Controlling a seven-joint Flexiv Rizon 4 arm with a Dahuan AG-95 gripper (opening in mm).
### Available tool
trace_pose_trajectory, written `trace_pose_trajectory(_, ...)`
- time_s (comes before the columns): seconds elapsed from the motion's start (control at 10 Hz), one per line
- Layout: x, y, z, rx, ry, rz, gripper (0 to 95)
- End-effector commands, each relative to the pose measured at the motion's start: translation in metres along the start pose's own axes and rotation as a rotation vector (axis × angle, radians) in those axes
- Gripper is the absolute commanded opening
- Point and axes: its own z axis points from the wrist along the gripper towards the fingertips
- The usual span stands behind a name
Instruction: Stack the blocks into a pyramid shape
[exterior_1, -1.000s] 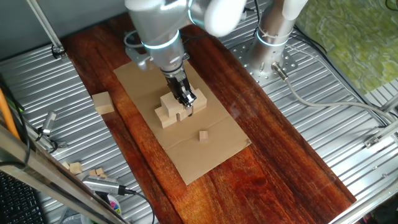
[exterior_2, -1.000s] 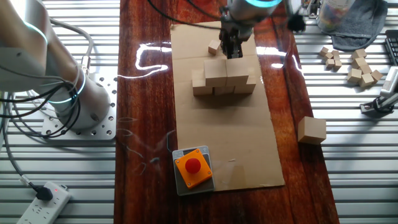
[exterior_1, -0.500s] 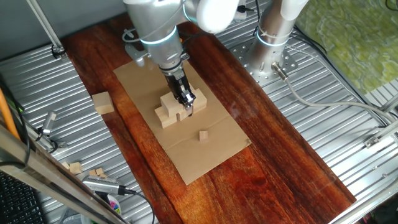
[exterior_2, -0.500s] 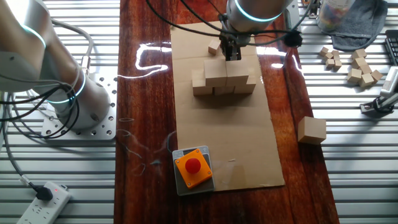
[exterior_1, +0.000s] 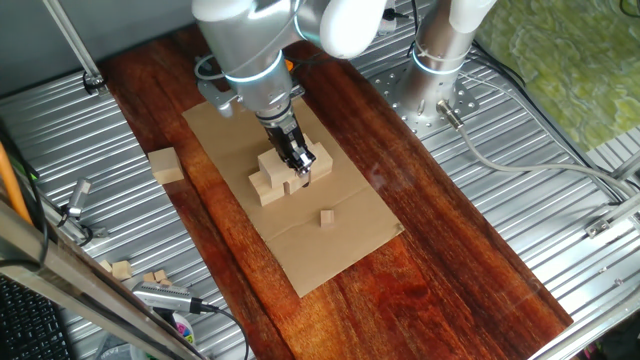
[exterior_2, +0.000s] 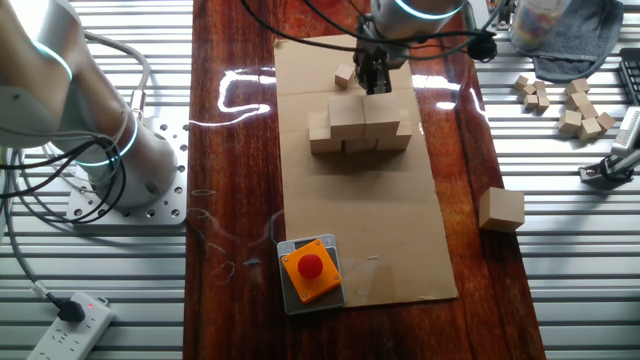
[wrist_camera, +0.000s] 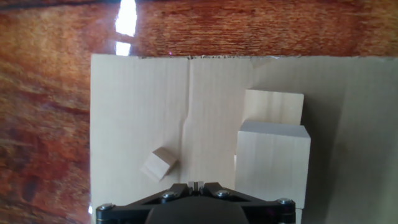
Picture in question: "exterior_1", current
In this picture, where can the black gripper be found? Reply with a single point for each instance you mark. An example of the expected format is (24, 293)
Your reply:
(282, 135)

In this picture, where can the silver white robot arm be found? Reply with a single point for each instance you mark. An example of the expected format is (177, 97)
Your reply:
(250, 50)

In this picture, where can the medium wooden cube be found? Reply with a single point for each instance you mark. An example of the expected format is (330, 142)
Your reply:
(106, 265)
(122, 270)
(327, 218)

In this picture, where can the brown cardboard sheet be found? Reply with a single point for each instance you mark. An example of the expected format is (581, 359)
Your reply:
(310, 250)

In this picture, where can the orange emergency stop button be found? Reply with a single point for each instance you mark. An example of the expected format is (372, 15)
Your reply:
(288, 65)

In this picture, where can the silver robot mounting plate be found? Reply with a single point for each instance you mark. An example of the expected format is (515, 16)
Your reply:
(430, 125)

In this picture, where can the reddish wood grain board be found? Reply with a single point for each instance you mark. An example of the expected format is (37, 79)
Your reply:
(425, 250)

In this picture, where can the white power strip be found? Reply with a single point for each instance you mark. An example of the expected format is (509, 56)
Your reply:
(393, 27)

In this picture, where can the black power plug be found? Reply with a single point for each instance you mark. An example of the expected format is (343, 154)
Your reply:
(400, 15)

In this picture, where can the small wooden cube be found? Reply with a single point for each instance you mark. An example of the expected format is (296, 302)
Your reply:
(166, 282)
(160, 275)
(149, 277)

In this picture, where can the aluminium stand pole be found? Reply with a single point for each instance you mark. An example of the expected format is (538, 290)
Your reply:
(75, 45)

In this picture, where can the orange tube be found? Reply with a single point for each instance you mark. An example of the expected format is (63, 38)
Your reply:
(10, 185)

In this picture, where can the aluminium profile bar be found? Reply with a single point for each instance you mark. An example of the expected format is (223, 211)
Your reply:
(590, 325)
(615, 212)

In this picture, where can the black keyboard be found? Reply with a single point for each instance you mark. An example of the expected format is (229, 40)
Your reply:
(30, 330)

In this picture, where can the metal camera stand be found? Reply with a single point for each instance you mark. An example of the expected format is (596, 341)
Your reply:
(97, 232)

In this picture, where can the silver camera on stand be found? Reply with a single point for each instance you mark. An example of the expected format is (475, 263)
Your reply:
(80, 195)

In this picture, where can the metal frame bar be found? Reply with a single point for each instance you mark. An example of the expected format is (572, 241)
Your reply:
(75, 285)

